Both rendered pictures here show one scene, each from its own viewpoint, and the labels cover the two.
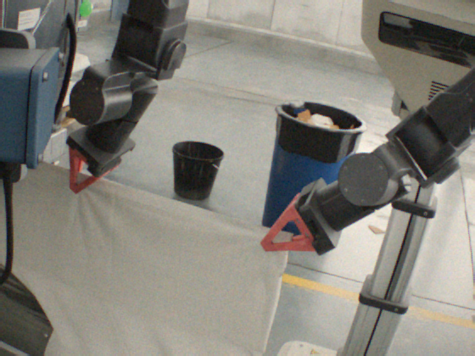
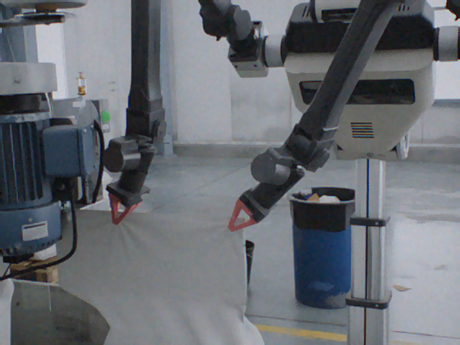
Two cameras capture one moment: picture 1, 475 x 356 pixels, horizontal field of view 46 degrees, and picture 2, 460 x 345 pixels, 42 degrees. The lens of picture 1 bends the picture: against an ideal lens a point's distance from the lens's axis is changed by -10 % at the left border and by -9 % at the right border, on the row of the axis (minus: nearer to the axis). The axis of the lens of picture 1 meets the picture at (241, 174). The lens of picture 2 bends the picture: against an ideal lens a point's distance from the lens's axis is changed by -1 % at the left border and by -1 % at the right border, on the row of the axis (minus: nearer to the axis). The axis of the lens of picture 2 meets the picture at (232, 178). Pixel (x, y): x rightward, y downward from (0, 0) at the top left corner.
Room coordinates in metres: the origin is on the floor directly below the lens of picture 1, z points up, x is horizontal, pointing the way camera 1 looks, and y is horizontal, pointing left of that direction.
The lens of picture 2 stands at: (-0.54, -0.20, 1.39)
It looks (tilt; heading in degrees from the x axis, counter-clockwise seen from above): 10 degrees down; 7
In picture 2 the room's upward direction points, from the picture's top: 2 degrees counter-clockwise
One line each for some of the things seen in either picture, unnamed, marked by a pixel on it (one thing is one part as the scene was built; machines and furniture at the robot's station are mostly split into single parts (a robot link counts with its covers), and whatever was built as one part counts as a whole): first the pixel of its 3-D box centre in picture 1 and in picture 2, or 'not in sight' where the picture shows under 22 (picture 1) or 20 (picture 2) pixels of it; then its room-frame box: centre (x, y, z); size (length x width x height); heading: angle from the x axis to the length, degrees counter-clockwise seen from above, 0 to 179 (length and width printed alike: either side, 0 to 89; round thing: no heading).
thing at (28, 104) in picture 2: not in sight; (6, 103); (0.47, 0.32, 1.35); 0.12 x 0.12 x 0.04
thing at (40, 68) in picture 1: (13, 114); (70, 156); (0.49, 0.22, 1.25); 0.10 x 0.08 x 0.12; 11
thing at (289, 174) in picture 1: (310, 174); (327, 246); (3.00, -0.35, 0.32); 0.51 x 0.48 x 0.65; 166
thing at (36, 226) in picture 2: not in sight; (14, 181); (0.47, 0.32, 1.21); 0.15 x 0.15 x 0.25
